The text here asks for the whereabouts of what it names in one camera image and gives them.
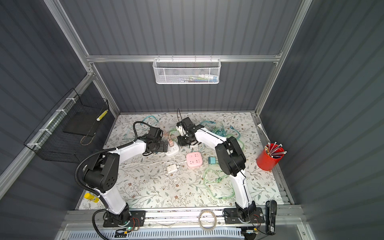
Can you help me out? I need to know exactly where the pink charger plug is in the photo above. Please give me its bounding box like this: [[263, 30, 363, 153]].
[[168, 139, 174, 147]]

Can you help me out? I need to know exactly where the white power strip cube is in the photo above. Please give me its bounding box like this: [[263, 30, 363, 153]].
[[166, 143, 180, 157]]

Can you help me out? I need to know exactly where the pink power strip cube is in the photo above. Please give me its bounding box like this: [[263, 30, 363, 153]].
[[186, 152, 203, 169]]

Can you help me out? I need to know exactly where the teal charger plug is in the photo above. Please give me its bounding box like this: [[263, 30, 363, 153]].
[[208, 157, 217, 165]]

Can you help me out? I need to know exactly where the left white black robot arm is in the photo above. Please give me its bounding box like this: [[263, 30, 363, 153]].
[[75, 121, 168, 227]]

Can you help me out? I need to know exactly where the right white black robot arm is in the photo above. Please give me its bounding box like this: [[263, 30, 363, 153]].
[[177, 117, 256, 223]]

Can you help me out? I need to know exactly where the white power plug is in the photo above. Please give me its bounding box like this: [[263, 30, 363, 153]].
[[166, 164, 179, 175]]

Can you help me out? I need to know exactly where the red pen cup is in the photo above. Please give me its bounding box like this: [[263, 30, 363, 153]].
[[257, 143, 287, 171]]

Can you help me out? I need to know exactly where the yellow bottle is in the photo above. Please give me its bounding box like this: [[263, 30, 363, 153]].
[[84, 193, 99, 203]]

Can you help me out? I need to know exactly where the green cable bundle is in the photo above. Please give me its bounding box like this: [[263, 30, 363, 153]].
[[223, 125, 245, 151]]

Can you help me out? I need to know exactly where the green cable on mat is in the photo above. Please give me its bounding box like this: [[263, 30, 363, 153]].
[[202, 164, 236, 200]]

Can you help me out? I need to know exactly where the white wire mesh basket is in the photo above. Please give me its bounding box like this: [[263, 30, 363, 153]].
[[153, 60, 222, 85]]

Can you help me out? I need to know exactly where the black wire basket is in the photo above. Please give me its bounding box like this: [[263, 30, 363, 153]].
[[24, 85, 115, 163]]

